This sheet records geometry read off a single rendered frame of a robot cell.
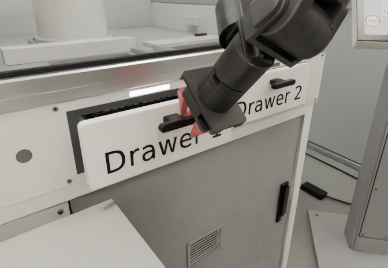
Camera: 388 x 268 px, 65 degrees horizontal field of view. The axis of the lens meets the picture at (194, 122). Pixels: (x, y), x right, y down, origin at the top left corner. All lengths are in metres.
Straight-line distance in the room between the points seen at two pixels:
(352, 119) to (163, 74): 1.82
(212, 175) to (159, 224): 0.17
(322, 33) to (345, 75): 1.87
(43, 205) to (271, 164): 0.61
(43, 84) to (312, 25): 0.36
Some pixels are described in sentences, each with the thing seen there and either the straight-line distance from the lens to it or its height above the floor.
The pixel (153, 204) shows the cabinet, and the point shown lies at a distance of 0.68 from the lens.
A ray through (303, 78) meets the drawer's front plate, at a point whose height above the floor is 0.89.
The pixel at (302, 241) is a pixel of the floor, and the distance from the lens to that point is 1.64.
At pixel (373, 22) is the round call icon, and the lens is 1.12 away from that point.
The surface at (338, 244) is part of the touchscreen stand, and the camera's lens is 1.63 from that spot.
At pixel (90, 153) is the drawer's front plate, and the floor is 0.88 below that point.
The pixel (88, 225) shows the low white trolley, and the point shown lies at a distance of 0.53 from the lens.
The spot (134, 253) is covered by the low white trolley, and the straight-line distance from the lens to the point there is 0.47.
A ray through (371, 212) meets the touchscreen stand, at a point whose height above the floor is 0.25.
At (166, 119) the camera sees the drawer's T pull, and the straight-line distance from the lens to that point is 0.49.
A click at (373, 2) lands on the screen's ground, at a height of 1.07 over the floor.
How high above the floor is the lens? 1.10
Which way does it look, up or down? 23 degrees down
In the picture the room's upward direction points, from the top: straight up
